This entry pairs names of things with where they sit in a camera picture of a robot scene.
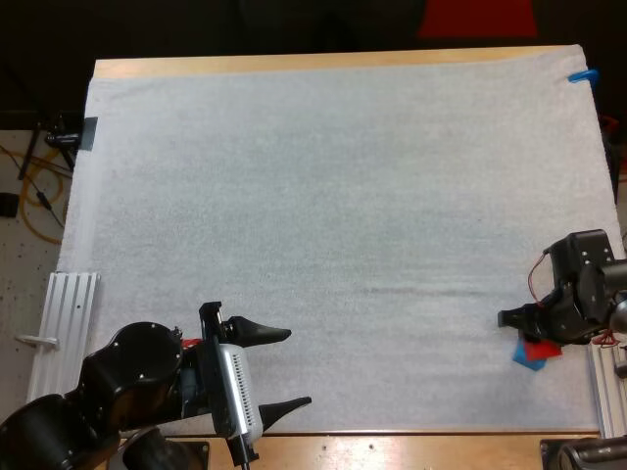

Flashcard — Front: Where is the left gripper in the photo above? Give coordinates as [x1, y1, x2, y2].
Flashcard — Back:
[181, 302, 313, 465]

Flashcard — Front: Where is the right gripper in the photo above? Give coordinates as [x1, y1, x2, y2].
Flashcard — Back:
[498, 229, 617, 348]

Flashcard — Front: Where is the red cube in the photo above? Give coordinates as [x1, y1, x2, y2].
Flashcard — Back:
[521, 341, 563, 362]

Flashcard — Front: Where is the blue cube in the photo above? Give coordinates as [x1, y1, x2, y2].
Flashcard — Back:
[511, 340, 548, 375]

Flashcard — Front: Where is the white clip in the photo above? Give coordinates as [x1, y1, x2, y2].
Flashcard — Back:
[15, 334, 62, 351]

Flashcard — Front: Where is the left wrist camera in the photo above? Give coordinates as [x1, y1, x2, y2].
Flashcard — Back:
[214, 342, 266, 439]

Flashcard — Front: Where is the ribbed aluminium rail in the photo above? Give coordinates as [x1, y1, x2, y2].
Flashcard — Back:
[25, 271, 102, 403]
[586, 342, 627, 440]

